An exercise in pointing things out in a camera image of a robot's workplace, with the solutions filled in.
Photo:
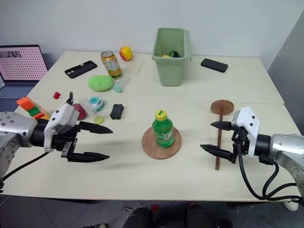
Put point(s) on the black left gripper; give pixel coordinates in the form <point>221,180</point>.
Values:
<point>69,136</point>

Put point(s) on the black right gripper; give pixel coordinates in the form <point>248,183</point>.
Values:
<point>241,140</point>

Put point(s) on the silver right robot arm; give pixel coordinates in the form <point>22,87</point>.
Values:
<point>286,145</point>

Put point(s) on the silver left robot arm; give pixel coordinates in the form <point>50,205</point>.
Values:
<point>14,128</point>

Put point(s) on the round wooden coaster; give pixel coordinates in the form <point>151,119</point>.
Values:
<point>149,147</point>

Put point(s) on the dark red toy vegetable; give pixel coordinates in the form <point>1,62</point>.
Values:
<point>81,112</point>

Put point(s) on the clear tube yellow-green cap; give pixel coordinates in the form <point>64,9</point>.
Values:
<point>88,107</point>

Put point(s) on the black rubber block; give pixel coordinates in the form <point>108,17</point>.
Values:
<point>116,111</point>

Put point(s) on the teal white socket cube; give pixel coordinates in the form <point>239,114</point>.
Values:
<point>97,102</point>

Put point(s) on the green soda bottle yellow cap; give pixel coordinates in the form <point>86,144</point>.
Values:
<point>163,135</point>

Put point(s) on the small red block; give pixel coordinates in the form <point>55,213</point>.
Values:
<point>56,95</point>

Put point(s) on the green plush cushion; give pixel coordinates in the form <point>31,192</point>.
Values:
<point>100,83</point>

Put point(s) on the clear tube teal cap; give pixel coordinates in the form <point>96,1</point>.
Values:
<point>121,84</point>

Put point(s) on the orange green box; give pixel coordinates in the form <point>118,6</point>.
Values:
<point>33,108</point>

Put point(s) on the black smartphone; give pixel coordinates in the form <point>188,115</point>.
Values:
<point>214,65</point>

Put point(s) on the gold green drink can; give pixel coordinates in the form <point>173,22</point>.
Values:
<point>111,65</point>

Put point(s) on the light green plastic bin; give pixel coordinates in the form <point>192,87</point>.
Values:
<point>171,71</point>

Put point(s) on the small red floor item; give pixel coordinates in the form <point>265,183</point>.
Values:
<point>154,207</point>

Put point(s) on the red yellow toy apple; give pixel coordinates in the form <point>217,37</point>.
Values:
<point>126,53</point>

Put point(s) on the black green round item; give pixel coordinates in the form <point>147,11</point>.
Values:
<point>174,54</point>

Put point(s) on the white shoe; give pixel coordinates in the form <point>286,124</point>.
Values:
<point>291,205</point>

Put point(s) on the yellow item in bin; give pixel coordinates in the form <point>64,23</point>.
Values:
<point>165,56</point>

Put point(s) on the laptop with pink screen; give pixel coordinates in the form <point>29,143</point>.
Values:
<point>21,64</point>

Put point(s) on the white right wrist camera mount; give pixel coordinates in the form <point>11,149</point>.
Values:
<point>247,118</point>

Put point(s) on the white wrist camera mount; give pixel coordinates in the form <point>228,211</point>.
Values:
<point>62,113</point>
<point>247,118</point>

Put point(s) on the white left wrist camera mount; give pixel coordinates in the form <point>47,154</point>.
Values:
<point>62,113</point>

